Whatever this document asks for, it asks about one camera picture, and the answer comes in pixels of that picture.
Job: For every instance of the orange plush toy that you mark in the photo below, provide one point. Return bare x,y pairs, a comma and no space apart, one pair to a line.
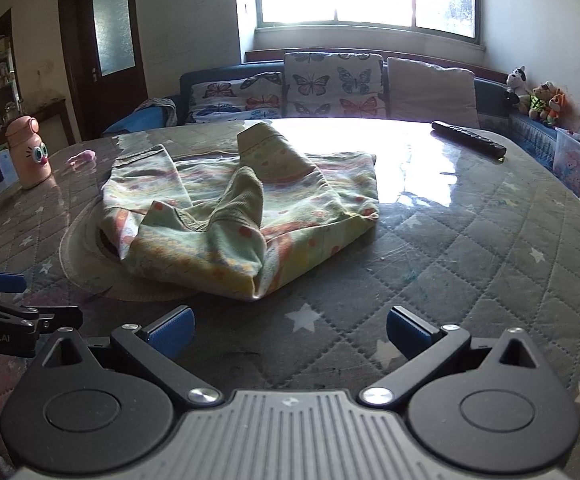
557,105

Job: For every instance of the black white plush toy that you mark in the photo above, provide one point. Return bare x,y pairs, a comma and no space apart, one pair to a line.
517,87

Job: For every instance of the clear plastic storage box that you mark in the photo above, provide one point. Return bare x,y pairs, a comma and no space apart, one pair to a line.
566,163

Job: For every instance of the blue sofa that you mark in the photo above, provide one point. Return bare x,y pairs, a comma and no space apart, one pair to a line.
494,113

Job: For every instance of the plain beige cushion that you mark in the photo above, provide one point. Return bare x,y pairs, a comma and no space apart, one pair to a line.
423,92

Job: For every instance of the upright butterfly cushion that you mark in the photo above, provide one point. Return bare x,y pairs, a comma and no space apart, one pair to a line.
339,85

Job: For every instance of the grey blanket on sofa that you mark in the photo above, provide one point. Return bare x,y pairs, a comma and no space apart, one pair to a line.
157,113

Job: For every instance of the dark wooden side table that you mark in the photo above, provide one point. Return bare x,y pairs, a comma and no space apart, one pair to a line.
55,124

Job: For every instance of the pink cartoon bottle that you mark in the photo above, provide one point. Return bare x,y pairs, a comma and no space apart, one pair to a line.
28,152

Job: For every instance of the colourful patterned child shirt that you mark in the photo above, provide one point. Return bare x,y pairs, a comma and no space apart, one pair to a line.
239,226

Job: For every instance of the lying butterfly cushion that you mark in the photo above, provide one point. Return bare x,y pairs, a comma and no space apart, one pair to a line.
254,97

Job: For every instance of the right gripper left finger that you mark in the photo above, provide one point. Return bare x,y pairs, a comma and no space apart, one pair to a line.
150,352

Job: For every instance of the small pink toy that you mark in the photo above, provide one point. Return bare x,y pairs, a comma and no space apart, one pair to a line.
81,159

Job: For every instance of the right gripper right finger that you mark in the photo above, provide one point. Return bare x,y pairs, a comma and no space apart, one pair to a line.
429,351

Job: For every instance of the black remote control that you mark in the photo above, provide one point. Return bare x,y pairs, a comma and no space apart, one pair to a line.
469,139

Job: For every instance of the dark wooden door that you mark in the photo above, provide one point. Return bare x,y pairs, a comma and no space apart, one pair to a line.
101,51

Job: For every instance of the brown bear plush toy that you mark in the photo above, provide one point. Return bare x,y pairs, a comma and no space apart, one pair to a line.
540,97

